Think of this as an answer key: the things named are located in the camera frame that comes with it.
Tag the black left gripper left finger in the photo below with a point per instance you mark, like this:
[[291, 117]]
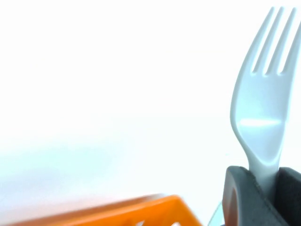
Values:
[[249, 204]]

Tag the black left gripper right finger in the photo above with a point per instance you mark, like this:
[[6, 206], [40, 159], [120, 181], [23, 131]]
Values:
[[290, 197]]

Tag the grey plastic fork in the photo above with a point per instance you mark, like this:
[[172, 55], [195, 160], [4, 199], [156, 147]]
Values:
[[258, 106]]

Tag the orange plastic cutlery holder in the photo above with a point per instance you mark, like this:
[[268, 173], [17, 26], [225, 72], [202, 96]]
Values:
[[141, 212]]

